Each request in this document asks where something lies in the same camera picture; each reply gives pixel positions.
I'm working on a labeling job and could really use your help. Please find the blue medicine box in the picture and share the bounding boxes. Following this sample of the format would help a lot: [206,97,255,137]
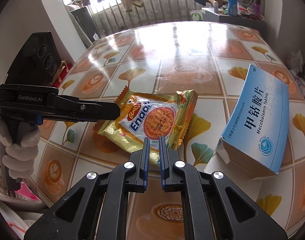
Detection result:
[216,64,289,179]

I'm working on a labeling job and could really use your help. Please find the white plastic bag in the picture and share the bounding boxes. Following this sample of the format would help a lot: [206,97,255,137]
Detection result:
[286,50,303,74]

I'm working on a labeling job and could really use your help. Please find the blue detergent bottle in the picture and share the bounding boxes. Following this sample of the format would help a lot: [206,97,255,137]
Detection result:
[227,0,238,16]

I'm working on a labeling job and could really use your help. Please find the metal balcony railing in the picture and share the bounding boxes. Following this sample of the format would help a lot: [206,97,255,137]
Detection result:
[88,0,202,36]

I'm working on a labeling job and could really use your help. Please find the yellow Enaak noodle packet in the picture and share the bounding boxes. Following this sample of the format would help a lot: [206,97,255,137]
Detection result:
[97,86,197,164]

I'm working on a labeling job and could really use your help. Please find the dark grey cabinet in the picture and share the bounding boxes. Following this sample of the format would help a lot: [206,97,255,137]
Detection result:
[201,8,267,38]

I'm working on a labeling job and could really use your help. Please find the white gloved left hand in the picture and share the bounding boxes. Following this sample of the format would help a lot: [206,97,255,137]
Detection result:
[0,118,40,179]

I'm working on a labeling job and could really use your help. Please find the green white shopping bag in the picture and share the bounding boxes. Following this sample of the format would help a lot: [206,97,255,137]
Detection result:
[190,10,203,21]

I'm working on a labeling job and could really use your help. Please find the purple bottle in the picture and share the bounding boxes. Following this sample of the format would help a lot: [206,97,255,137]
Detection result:
[254,3,261,17]

